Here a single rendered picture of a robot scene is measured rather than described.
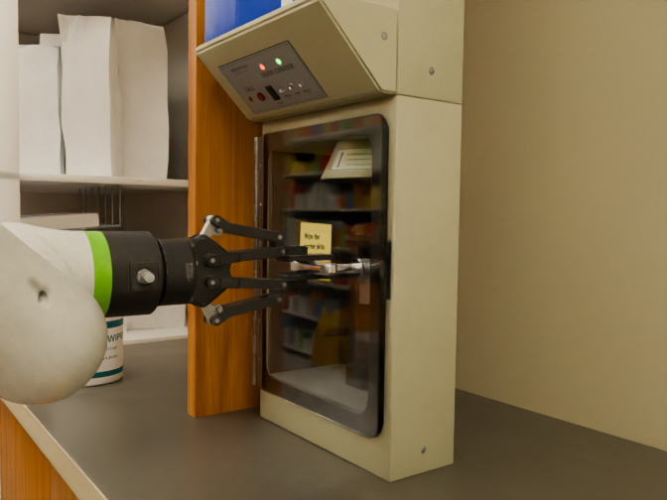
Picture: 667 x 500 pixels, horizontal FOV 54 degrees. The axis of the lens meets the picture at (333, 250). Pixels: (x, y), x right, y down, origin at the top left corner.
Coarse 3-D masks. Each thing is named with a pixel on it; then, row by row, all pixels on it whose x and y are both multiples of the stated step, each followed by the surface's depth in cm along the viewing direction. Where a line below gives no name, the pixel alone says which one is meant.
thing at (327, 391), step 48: (288, 144) 96; (336, 144) 86; (384, 144) 78; (288, 192) 96; (336, 192) 86; (384, 192) 79; (288, 240) 96; (336, 240) 86; (384, 240) 79; (336, 288) 86; (288, 336) 97; (336, 336) 87; (288, 384) 97; (336, 384) 87
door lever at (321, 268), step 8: (296, 264) 85; (304, 264) 83; (312, 264) 82; (320, 264) 81; (328, 264) 79; (336, 264) 81; (344, 264) 81; (352, 264) 82; (360, 264) 82; (304, 272) 84; (312, 272) 82; (320, 272) 81; (328, 272) 79; (336, 272) 80; (344, 272) 81; (352, 272) 82; (360, 272) 82
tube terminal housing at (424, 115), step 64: (384, 0) 80; (448, 0) 82; (448, 64) 83; (448, 128) 83; (448, 192) 84; (448, 256) 85; (448, 320) 85; (384, 384) 81; (448, 384) 86; (384, 448) 81; (448, 448) 86
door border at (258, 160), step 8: (256, 160) 103; (256, 168) 103; (256, 192) 103; (256, 200) 103; (256, 224) 104; (256, 264) 104; (384, 288) 80; (384, 296) 80; (256, 312) 104; (256, 320) 104; (256, 328) 104; (256, 336) 104; (256, 344) 105; (256, 352) 105; (256, 360) 105; (256, 368) 105; (256, 376) 105; (256, 384) 105
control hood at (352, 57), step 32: (320, 0) 71; (352, 0) 74; (256, 32) 83; (288, 32) 79; (320, 32) 75; (352, 32) 74; (384, 32) 76; (320, 64) 80; (352, 64) 76; (384, 64) 77; (352, 96) 81
